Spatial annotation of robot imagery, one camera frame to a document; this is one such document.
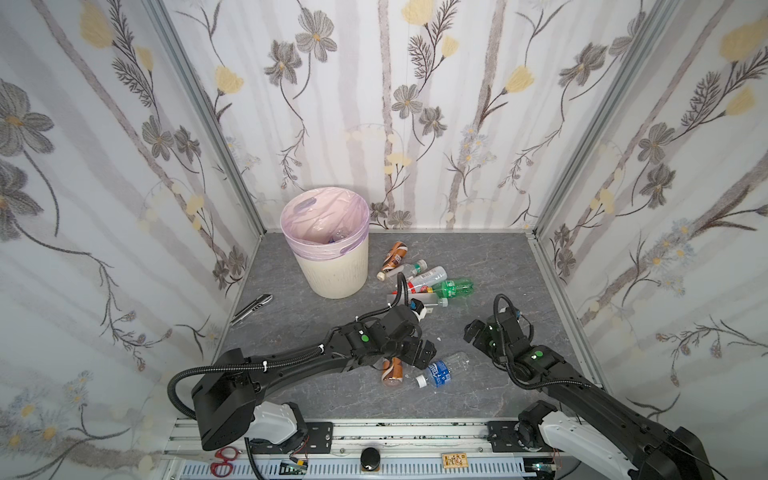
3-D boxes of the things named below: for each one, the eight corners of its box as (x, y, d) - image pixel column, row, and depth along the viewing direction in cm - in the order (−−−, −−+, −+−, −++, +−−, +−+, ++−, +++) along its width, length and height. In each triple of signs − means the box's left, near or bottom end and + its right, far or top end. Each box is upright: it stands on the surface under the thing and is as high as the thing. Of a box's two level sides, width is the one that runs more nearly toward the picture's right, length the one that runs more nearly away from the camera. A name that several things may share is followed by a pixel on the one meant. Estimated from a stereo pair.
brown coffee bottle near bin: (377, 279, 107) (377, 271, 103) (396, 248, 117) (396, 239, 113) (388, 284, 106) (389, 275, 102) (407, 252, 116) (407, 243, 112)
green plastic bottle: (435, 302, 101) (437, 295, 97) (431, 290, 104) (432, 282, 100) (473, 296, 103) (476, 288, 99) (467, 284, 106) (470, 276, 102)
